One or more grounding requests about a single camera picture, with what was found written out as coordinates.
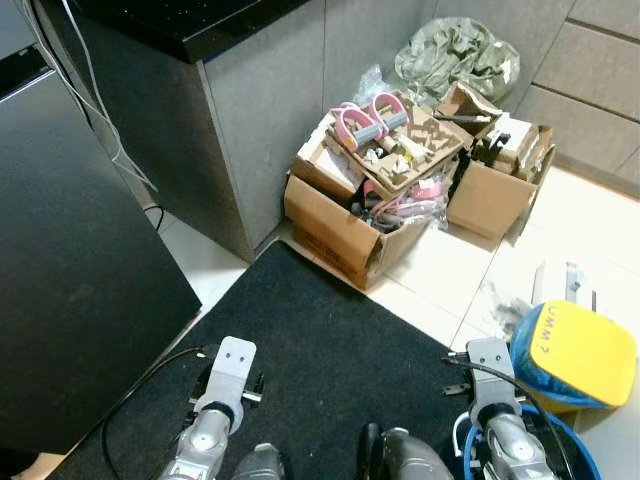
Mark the large black floor mat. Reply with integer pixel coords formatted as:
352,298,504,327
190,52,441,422
45,240,601,480

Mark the grey robot right leg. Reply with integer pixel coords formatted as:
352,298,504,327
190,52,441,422
358,422,456,480

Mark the large cardboard box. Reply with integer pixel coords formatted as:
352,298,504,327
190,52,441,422
283,140,433,293

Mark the yellow blue plastic container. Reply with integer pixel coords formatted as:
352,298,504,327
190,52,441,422
509,299,639,413

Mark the clear bag of pink parts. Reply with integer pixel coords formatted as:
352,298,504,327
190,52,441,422
362,172,448,233

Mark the grey kitchen cabinet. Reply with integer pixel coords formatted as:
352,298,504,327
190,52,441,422
35,0,576,263

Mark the clear crumpled plastic bag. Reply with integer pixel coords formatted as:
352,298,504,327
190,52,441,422
487,283,546,339

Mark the white plastic floor object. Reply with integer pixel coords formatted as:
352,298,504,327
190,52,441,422
533,258,598,313

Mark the pink arched plastic item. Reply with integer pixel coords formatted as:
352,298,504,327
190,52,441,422
332,100,379,153
366,91,409,133

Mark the small cardboard box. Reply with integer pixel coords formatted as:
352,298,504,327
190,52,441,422
446,122,557,242

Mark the black tool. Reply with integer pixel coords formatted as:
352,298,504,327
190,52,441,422
462,128,513,171

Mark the open flap cardboard box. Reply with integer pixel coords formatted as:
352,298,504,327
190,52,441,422
437,82,506,136

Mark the white carton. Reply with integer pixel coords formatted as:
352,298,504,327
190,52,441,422
492,113,543,173

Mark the black countertop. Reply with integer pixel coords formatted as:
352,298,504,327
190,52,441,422
68,0,313,64

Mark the green crumpled bag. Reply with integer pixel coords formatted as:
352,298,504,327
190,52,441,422
394,17,522,107

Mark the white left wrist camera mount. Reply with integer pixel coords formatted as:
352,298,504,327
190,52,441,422
203,337,259,409

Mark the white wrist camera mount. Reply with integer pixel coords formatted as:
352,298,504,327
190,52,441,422
466,337,523,411
203,337,259,409

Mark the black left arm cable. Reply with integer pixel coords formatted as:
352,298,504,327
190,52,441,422
100,343,216,480

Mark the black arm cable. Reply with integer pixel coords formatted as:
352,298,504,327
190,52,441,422
443,352,581,480
100,343,216,480

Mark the black floor cable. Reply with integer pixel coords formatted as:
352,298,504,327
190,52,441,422
143,203,167,233

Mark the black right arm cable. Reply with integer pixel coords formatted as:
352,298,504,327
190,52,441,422
443,352,581,480

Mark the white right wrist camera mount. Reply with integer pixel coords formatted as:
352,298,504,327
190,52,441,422
466,337,523,411

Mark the thin white cable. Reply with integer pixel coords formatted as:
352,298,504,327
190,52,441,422
20,0,159,193

